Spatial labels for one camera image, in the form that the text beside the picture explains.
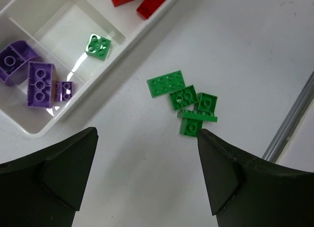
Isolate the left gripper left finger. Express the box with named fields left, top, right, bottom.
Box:
left=0, top=127, right=98, bottom=227

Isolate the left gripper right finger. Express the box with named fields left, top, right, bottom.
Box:
left=197, top=129, right=314, bottom=227

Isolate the green small lego brick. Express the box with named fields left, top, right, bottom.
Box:
left=194, top=92, right=218, bottom=114
left=180, top=118, right=203, bottom=137

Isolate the green thin lego brick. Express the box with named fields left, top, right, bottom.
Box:
left=177, top=110, right=218, bottom=122

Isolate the purple small lego brick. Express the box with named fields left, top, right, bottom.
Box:
left=54, top=81, right=74, bottom=102

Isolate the green curved lego brick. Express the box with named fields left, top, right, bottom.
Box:
left=169, top=85, right=199, bottom=111

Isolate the purple long lego brick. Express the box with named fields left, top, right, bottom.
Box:
left=27, top=61, right=56, bottom=109

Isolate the green lego plate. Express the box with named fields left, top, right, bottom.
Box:
left=147, top=70, right=185, bottom=98

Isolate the purple curved lego brick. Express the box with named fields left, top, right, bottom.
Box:
left=0, top=40, right=42, bottom=86

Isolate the green square lego brick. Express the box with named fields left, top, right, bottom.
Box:
left=85, top=33, right=111, bottom=61

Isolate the white three-compartment tray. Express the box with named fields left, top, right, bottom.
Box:
left=0, top=0, right=176, bottom=139

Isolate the red square lego brick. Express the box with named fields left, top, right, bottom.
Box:
left=136, top=0, right=166, bottom=20

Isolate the aluminium frame rail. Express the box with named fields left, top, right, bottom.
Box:
left=262, top=72, right=314, bottom=163

